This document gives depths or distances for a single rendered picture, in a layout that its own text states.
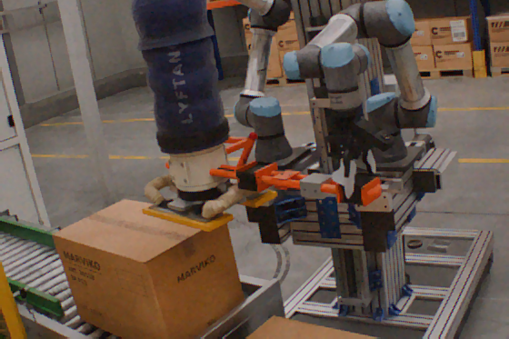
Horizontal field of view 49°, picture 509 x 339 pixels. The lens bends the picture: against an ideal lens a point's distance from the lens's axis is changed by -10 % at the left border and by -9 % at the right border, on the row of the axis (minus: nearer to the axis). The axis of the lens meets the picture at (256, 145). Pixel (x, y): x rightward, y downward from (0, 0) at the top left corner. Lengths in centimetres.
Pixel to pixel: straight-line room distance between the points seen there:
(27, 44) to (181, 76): 1070
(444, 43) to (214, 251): 717
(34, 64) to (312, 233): 1042
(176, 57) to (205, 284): 84
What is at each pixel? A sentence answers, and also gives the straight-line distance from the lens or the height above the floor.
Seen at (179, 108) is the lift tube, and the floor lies 141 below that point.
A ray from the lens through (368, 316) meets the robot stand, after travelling 274.
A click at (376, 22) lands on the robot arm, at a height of 156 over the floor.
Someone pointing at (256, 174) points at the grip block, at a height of 122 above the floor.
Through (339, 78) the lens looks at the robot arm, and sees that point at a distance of 138.
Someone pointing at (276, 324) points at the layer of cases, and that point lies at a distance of 220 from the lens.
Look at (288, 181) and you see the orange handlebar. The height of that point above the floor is 121.
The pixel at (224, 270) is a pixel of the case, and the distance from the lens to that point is 219.
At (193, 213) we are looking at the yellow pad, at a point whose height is 110.
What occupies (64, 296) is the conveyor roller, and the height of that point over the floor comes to 54.
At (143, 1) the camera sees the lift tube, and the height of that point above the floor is 174.
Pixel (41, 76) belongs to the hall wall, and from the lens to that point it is 1248.
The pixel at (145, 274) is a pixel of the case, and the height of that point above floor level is 90.
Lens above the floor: 172
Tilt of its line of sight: 15 degrees down
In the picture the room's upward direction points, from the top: 10 degrees counter-clockwise
